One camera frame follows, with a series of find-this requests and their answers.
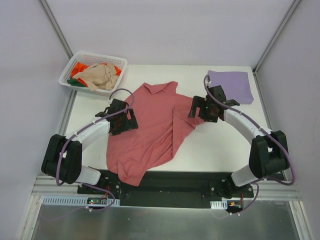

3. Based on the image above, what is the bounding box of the red polo shirt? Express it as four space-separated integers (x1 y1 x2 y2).
106 81 204 187

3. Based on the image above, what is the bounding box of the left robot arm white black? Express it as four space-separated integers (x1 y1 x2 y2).
41 99 138 195

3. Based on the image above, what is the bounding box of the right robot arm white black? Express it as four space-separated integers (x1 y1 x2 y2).
188 85 290 198

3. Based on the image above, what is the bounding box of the folded purple t shirt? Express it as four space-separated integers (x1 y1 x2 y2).
208 70 254 105

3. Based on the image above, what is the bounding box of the beige crumpled shirt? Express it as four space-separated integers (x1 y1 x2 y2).
73 62 120 92

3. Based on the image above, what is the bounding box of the white plastic laundry basket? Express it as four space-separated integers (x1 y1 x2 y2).
58 52 128 94

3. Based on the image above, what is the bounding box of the green shirt in basket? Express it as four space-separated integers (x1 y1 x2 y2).
67 78 88 88

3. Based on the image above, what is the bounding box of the orange shirt in basket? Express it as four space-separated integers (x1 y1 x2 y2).
71 61 123 87

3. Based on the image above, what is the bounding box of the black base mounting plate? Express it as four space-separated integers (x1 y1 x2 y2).
77 170 254 209

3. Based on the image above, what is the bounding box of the white slotted cable duct left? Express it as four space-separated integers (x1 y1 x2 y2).
42 196 121 207

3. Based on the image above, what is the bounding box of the white slotted cable duct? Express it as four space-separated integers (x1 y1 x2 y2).
42 196 121 207
210 199 228 210

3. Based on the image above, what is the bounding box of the aluminium frame post right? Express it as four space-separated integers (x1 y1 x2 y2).
251 0 303 75

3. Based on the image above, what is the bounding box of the aluminium frame post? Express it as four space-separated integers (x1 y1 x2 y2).
251 0 303 75
38 0 74 59

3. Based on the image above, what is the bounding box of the white slotted cable duct right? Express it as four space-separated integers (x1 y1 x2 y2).
210 199 228 210

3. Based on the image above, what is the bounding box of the aluminium frame post left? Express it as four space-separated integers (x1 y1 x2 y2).
38 0 74 59

